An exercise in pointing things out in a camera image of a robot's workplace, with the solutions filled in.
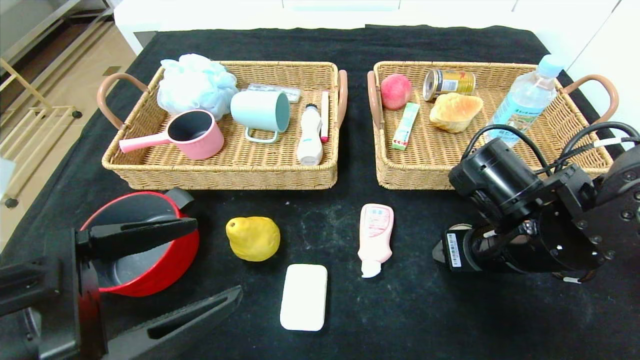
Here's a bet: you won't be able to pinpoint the white soap bar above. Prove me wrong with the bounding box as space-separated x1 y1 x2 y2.
280 263 329 332

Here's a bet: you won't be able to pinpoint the pink plastic water scoop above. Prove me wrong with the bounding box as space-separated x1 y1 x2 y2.
118 109 225 161

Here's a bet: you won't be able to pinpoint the clear water bottle blue cap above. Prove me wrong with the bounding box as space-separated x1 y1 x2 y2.
484 54 566 148

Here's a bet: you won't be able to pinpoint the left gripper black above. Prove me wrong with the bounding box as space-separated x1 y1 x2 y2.
0 216 244 360

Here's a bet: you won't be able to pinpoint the white cabinet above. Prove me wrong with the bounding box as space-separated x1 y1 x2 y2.
114 0 621 58

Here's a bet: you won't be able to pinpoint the pink peach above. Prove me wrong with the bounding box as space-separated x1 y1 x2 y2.
380 73 414 111

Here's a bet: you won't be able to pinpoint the yellow pear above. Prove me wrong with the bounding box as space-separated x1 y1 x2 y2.
225 216 281 263

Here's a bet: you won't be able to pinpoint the pink lotion tube white cap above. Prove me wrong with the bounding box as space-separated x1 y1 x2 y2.
357 203 395 279

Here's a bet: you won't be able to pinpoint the golden striped bread roll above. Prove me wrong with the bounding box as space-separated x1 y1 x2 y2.
429 92 484 134

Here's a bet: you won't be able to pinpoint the grey metal shelf frame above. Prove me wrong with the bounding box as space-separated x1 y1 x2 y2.
0 0 117 76

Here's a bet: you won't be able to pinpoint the thin pink and white stick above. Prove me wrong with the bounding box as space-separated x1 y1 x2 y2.
320 91 330 144

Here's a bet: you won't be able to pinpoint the green chewing gum pack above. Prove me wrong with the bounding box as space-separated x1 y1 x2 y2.
391 102 421 151

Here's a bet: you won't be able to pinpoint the smooth black right arm cable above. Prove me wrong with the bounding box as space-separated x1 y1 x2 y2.
460 121 640 176

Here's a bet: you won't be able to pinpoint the clear plastic flat case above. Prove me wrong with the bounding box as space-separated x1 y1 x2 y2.
247 83 303 104

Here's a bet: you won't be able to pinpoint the teal mug with handle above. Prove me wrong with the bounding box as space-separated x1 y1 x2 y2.
230 90 291 145

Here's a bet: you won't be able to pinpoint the white bottle with black tip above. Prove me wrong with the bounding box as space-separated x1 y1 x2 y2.
297 103 324 167

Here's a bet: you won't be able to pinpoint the yellow drink can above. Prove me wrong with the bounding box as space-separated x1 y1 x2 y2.
422 68 477 103

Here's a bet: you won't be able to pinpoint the woven wicker basket brown handles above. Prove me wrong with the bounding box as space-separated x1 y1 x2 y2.
367 61 619 192
97 61 349 191

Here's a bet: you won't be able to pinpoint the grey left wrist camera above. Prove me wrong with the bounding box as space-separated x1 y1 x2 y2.
0 156 17 202

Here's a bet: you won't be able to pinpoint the light blue mesh bath pouf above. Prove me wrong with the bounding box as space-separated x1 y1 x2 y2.
157 53 240 121

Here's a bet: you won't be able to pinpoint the red pot with black handles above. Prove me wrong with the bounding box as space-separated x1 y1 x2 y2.
80 188 201 298

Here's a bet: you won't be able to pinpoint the braided black cable white tag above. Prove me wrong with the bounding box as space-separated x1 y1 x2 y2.
535 136 640 176

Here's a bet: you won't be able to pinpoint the black table cloth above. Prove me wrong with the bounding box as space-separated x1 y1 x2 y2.
0 25 640 360

